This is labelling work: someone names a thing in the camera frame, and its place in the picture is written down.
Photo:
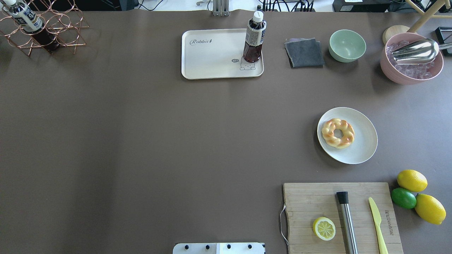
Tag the dark grey folded cloth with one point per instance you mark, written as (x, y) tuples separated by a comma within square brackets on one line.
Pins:
[(304, 52)]

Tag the yellow plastic knife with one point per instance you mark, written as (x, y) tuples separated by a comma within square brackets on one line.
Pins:
[(377, 221)]

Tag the steel muddler black tip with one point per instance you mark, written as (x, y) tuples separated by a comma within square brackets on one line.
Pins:
[(349, 231)]

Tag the green lime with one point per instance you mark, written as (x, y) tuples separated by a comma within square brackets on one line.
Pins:
[(403, 198)]

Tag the copper wire bottle rack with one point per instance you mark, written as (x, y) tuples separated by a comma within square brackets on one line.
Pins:
[(62, 19)]

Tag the tea bottle in rack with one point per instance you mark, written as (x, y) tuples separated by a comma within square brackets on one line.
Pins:
[(31, 23)]

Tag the cream rabbit serving tray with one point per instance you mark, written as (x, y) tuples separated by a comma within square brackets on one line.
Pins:
[(216, 53)]

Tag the wooden cutting board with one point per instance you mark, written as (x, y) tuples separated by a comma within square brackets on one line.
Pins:
[(305, 202)]

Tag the white round plate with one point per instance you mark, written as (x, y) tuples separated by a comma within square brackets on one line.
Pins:
[(366, 140)]

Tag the pink bowl with ice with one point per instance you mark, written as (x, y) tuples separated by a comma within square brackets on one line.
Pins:
[(407, 74)]

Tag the yellow lemon lower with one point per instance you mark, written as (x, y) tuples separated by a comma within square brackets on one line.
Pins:
[(430, 209)]

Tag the wooden cup tree stand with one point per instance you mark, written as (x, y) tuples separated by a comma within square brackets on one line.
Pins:
[(424, 17)]

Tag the metal ice scoop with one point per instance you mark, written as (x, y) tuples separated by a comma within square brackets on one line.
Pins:
[(420, 52)]

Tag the glazed twisted donut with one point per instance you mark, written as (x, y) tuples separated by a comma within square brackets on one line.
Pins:
[(338, 133)]

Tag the half lemon slice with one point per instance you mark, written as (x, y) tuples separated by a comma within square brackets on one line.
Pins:
[(324, 228)]

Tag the mint green bowl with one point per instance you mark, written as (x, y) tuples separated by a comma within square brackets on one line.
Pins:
[(346, 46)]

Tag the dark tea bottle on tray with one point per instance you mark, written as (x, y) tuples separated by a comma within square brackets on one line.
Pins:
[(254, 37)]

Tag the yellow lemon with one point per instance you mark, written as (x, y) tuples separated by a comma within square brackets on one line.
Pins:
[(430, 209), (412, 180)]

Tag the yellow lemon upper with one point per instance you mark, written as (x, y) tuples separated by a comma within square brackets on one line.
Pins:
[(412, 180)]

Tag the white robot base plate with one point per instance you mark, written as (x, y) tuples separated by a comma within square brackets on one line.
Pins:
[(220, 248)]

